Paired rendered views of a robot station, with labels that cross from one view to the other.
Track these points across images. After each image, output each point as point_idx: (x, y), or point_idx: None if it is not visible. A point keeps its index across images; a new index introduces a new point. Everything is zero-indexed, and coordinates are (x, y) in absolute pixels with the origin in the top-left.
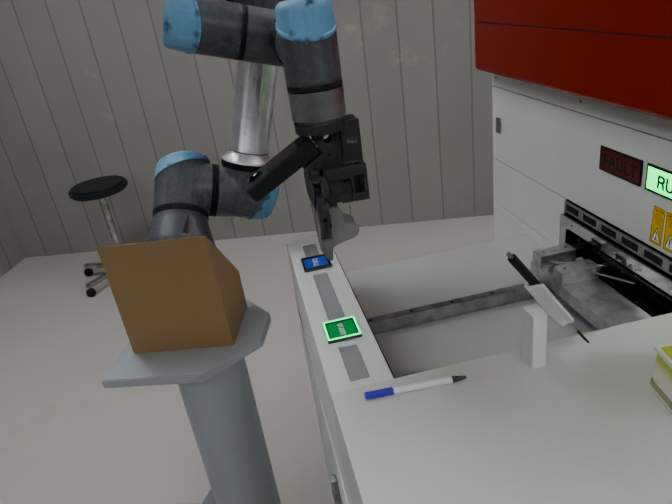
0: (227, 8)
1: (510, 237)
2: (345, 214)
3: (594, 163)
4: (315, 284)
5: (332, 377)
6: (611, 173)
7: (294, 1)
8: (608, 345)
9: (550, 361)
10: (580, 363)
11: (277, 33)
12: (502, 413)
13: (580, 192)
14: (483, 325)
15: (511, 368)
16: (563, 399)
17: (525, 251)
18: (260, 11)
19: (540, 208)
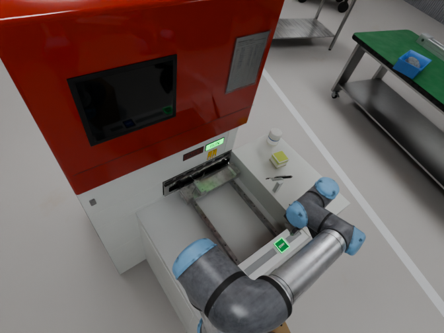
0: (339, 217)
1: (119, 225)
2: (287, 223)
3: (180, 161)
4: (256, 270)
5: (302, 239)
6: (189, 158)
7: (337, 184)
8: (261, 175)
9: (273, 187)
10: (271, 181)
11: (326, 203)
12: (296, 195)
13: (172, 174)
14: (219, 221)
15: (279, 195)
16: (285, 184)
17: (155, 211)
18: (325, 209)
19: (145, 197)
